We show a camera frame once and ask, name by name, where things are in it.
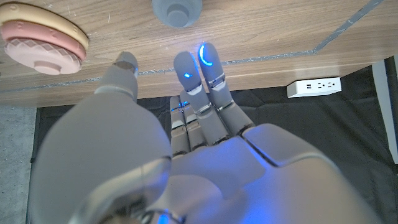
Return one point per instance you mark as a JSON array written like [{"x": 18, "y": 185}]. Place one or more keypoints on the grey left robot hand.
[{"x": 248, "y": 174}]

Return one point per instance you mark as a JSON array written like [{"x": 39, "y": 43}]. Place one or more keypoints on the large orange disc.
[{"x": 37, "y": 17}]

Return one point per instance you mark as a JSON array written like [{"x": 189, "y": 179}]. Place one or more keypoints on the black backdrop curtain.
[{"x": 326, "y": 124}]

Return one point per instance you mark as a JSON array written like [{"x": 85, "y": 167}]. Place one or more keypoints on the small dark grey disc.
[{"x": 177, "y": 12}]

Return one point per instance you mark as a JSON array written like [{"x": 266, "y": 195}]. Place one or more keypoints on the coral red disc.
[{"x": 37, "y": 32}]

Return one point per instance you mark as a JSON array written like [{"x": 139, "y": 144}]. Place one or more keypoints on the white power strip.
[{"x": 314, "y": 87}]

